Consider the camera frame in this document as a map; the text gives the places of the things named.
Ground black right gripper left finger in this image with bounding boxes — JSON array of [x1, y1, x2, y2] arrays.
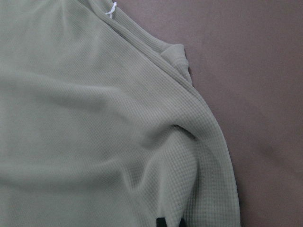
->
[[156, 217, 166, 227]]

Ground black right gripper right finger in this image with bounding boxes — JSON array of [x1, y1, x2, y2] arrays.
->
[[178, 218, 187, 227]]

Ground olive green long-sleeve shirt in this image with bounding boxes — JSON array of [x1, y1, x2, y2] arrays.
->
[[0, 0, 241, 227]]

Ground white neck tag string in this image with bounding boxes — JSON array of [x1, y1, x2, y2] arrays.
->
[[104, 1, 118, 18]]

